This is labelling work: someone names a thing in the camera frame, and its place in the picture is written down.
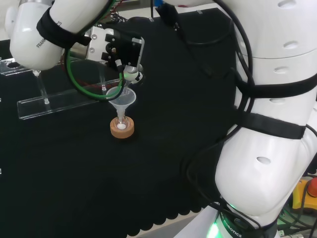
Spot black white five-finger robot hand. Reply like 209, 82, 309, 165
122, 63, 146, 87

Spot clear glass weighing funnel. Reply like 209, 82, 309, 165
122, 79, 132, 97

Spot clear plastic funnel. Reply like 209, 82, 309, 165
106, 86, 137, 122

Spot round-bottom glass flask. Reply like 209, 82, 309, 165
114, 115, 130, 131

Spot clear acrylic funnel stand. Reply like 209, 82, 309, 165
0, 58, 125, 121

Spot black bench cloth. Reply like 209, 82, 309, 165
0, 7, 239, 238

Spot yellow stop button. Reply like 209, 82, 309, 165
291, 177, 317, 214

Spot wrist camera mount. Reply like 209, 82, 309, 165
104, 30, 146, 73

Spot green cable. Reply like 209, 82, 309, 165
64, 0, 127, 103

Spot cork ring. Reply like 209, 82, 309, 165
109, 117, 135, 140

